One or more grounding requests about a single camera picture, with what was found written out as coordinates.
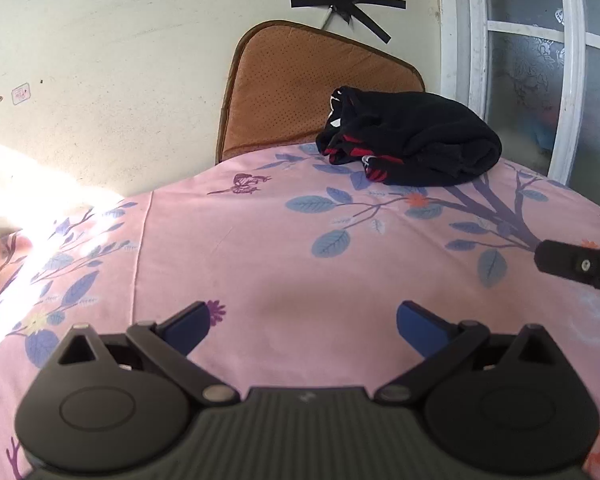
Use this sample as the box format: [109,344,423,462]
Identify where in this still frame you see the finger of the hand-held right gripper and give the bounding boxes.
[533,239,600,298]

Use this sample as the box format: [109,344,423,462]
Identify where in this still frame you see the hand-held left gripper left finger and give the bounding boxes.
[54,301,240,405]

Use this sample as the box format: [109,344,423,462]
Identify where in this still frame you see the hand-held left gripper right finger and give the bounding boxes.
[374,300,562,405]

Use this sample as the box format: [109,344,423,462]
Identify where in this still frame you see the white window frame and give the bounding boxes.
[432,0,600,187]

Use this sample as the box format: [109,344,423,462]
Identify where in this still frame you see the black tape strip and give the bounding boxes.
[294,0,393,44]
[289,0,407,10]

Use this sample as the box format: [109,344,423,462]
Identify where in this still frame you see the pink floral bedsheet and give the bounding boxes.
[0,142,600,480]

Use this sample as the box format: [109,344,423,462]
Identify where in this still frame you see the grey cable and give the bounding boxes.
[321,0,348,30]

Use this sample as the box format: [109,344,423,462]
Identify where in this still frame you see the black red striped garment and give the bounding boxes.
[315,86,503,188]

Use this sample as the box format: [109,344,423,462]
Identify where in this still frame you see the brown mesh cushion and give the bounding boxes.
[215,20,427,166]

